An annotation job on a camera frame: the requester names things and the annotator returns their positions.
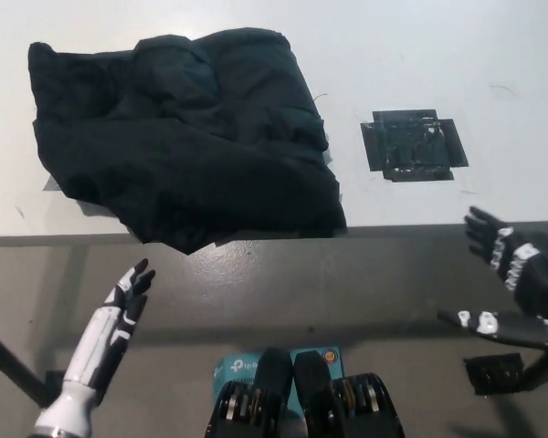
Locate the teal TP-Link box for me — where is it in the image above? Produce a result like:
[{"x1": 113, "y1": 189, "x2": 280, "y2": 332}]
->
[{"x1": 212, "y1": 346, "x2": 346, "y2": 412}]

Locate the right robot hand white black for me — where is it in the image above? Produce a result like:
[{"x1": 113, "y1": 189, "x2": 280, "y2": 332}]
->
[{"x1": 437, "y1": 204, "x2": 548, "y2": 351}]

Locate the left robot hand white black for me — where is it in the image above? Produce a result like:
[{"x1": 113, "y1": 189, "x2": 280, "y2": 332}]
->
[{"x1": 62, "y1": 258, "x2": 157, "y2": 399}]

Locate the black jacket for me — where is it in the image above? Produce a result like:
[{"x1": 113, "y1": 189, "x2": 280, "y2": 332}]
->
[{"x1": 26, "y1": 27, "x2": 348, "y2": 256}]

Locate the grey tape piece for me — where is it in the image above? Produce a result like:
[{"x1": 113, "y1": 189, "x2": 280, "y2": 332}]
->
[{"x1": 42, "y1": 175, "x2": 74, "y2": 193}]

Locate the small black floor tape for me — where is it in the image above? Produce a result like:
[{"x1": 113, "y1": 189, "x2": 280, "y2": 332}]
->
[{"x1": 45, "y1": 371, "x2": 69, "y2": 399}]

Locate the black tape patch on floor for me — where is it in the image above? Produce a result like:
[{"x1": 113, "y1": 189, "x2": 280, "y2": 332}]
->
[{"x1": 463, "y1": 353, "x2": 529, "y2": 396}]

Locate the large black tape square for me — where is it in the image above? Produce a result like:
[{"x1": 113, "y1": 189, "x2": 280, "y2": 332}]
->
[{"x1": 359, "y1": 108, "x2": 469, "y2": 183}]

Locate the black metal table leg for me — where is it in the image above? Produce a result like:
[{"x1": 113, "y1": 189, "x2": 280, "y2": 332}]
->
[{"x1": 0, "y1": 321, "x2": 52, "y2": 408}]

